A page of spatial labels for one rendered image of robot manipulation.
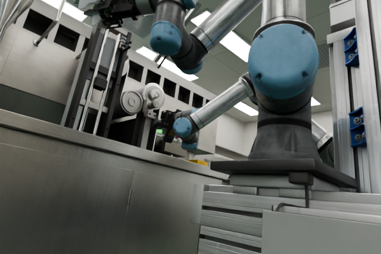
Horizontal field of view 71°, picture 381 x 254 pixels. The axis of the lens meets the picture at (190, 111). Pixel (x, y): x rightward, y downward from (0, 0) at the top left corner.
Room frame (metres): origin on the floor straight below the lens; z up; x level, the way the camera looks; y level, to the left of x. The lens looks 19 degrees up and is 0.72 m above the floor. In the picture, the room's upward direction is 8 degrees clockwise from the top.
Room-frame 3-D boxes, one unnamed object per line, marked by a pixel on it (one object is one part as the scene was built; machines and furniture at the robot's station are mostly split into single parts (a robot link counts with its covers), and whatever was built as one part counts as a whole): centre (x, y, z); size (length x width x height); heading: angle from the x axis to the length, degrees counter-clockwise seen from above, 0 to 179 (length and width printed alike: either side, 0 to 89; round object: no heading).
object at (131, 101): (1.37, 0.38, 1.17); 0.26 x 0.12 x 0.12; 42
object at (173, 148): (1.60, 0.18, 1.00); 0.40 x 0.16 x 0.06; 42
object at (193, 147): (1.18, -0.01, 1.01); 0.11 x 0.08 x 0.11; 165
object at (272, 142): (0.58, -0.21, 0.87); 0.15 x 0.15 x 0.10
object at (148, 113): (1.31, 0.21, 1.05); 0.06 x 0.05 x 0.31; 42
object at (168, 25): (0.57, 0.08, 1.12); 0.11 x 0.08 x 0.11; 158
